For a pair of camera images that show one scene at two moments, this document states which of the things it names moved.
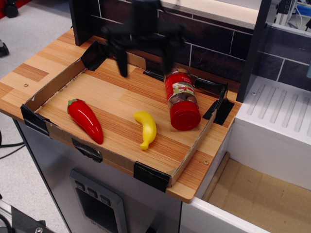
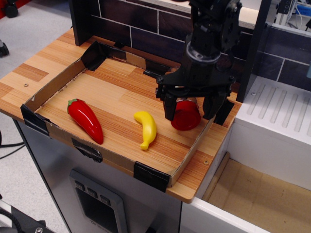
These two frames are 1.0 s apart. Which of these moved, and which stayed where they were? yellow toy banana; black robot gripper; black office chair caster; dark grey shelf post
Moved: black robot gripper
Stayed: black office chair caster; dark grey shelf post; yellow toy banana
